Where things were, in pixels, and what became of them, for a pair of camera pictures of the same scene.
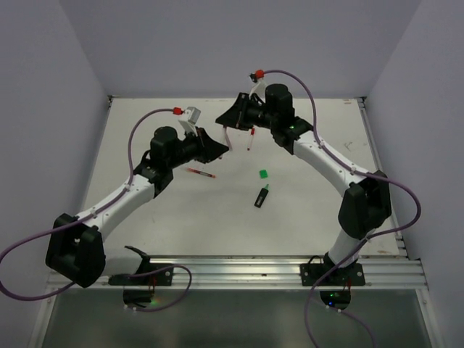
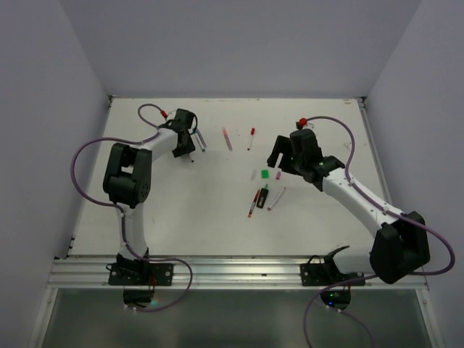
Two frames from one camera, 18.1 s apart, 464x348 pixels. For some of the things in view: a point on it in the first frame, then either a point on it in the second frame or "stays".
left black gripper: (208, 150) -> (188, 148)
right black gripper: (237, 114) -> (281, 144)
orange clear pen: (205, 174) -> (254, 203)
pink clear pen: (228, 138) stays
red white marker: (251, 136) stays
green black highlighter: (262, 196) stays
